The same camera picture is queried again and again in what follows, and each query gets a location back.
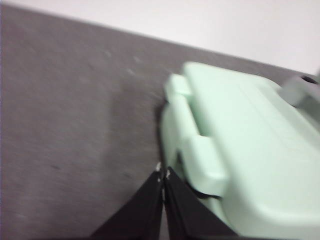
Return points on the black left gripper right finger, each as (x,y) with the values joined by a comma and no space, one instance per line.
(187,212)

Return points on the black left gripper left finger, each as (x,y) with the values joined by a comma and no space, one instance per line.
(140,212)

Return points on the green griddle lid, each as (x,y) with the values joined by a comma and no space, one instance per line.
(250,125)

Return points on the green breakfast machine base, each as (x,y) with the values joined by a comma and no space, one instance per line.
(175,120)

